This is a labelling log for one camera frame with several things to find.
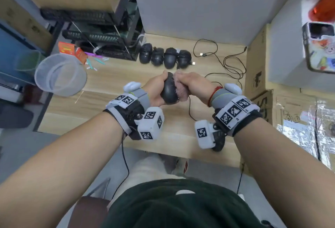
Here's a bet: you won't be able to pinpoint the blue panel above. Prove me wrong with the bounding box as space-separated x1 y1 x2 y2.
0 27 45 84

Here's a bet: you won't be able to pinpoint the black left rig cable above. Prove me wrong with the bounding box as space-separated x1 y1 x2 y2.
112 131 131 199

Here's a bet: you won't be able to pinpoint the dark red bag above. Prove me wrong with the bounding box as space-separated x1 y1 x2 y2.
22 84 44 105

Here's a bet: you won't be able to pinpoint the left wrist camera rig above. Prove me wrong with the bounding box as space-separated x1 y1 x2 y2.
103 95 165 141

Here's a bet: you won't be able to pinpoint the grey right wrist sleeve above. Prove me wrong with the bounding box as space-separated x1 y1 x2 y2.
211 88 236 109

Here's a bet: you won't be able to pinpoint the white right wrist puck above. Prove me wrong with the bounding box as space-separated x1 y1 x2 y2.
224 83 243 96

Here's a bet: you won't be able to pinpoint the white left wrist puck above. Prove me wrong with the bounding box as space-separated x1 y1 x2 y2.
123 81 142 93

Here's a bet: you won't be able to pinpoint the person's left forearm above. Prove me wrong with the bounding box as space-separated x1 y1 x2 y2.
0 113 125 228

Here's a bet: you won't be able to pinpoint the dark grey padded seat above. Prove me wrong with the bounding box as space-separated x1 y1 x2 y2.
0 104 34 129

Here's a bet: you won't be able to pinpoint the person's right forearm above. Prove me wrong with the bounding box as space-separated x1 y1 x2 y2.
233 116 335 228

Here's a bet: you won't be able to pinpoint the black right rig cable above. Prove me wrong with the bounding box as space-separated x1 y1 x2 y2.
237 170 245 196

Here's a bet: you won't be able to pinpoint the black computer mouse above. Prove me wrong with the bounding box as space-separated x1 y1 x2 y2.
160 71 181 105
139 43 153 64
177 49 192 69
163 47 178 70
211 131 226 152
150 47 165 66

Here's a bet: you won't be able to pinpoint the person's dark shirt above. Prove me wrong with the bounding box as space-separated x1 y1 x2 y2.
100 179 267 228

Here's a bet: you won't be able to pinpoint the plain orange small box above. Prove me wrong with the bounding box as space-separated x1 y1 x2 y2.
74 47 88 65

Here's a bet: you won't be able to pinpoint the person's beige trousers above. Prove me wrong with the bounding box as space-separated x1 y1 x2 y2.
107 154 189 210

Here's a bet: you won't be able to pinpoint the thin wooden stick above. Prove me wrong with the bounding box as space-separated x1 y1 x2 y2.
74 90 85 104

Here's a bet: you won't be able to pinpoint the grey left wrist sleeve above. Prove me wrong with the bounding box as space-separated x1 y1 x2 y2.
133 88 151 109

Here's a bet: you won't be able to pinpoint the red string bracelet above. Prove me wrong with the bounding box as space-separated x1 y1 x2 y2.
207 86 223 107

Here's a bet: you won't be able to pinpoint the white wrist puck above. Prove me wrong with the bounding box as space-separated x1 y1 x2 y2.
224 83 243 96
123 81 142 93

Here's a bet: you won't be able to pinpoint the lettered brown cardboard box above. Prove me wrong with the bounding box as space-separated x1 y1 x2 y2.
239 157 252 176

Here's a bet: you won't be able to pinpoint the grey wrist sleeve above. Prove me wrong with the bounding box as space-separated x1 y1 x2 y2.
133 88 151 109
211 88 236 109

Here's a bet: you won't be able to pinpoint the phone with colourful case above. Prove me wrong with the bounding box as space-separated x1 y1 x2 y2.
302 22 335 74

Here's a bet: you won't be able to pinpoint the cardboard box with small prints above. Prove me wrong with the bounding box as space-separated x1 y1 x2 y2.
0 0 54 52

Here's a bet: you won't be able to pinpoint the black rig cable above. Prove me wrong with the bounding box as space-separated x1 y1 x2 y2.
237 170 245 196
112 131 131 199

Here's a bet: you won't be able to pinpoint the orange bottle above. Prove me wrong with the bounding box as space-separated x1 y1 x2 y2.
308 0 335 23

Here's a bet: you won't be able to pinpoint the pink fluffy wiping cloth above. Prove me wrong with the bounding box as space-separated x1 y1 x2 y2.
174 72 192 103

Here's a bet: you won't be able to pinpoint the person's right hand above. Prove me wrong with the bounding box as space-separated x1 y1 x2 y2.
174 71 223 107

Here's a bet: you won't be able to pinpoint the green trash bin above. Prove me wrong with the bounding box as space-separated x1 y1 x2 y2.
14 50 46 77

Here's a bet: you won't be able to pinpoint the person's left hand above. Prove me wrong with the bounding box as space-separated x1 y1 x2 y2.
142 70 181 107

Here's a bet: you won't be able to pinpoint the small stamped cardboard box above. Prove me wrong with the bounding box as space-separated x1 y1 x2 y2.
245 24 274 100

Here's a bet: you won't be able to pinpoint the large white box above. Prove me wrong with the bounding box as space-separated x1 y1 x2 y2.
268 0 335 94

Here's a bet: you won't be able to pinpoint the clear plastic basin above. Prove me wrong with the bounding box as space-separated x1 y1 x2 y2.
34 53 88 98

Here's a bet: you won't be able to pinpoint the black stacked tray rack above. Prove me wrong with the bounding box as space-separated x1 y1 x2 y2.
40 0 146 61

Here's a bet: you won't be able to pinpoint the cardboard box with black logo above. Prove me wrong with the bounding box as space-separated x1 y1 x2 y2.
251 89 335 171

